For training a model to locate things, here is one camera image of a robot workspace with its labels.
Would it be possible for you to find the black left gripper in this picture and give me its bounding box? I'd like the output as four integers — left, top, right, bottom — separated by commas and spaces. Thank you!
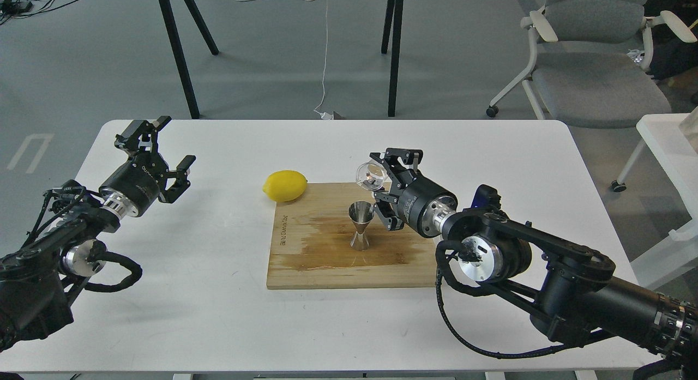
98, 116, 196, 218

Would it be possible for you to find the steel double jigger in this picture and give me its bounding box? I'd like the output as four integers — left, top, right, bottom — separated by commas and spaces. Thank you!
347, 201, 374, 251

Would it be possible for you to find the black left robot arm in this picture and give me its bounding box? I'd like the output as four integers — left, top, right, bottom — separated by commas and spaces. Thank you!
1, 115, 195, 351

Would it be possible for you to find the clear small measuring cup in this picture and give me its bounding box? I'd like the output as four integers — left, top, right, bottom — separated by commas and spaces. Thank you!
356, 160, 388, 192

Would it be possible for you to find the floor cables bundle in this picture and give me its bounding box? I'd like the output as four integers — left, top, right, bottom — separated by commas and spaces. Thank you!
0, 0, 112, 27

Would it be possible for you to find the wooden cutting board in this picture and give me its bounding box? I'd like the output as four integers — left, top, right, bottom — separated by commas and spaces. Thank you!
267, 182, 436, 289

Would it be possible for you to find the black metal table frame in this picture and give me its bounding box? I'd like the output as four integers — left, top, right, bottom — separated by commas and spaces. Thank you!
149, 0, 407, 119

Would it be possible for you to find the white hanging cable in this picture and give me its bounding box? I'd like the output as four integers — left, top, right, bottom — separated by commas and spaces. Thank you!
313, 0, 334, 120

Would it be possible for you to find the white side table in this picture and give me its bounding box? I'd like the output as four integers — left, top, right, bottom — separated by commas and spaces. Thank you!
616, 113, 696, 289

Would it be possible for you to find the yellow lemon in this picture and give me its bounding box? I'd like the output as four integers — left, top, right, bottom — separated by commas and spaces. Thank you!
262, 170, 308, 203

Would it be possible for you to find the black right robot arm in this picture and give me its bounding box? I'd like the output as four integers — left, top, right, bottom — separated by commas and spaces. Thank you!
356, 147, 697, 379

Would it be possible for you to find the grey office chair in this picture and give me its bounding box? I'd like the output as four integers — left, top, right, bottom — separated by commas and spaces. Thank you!
486, 0, 696, 129

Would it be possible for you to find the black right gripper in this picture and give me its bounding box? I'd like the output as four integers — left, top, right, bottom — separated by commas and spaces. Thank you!
369, 147, 458, 238

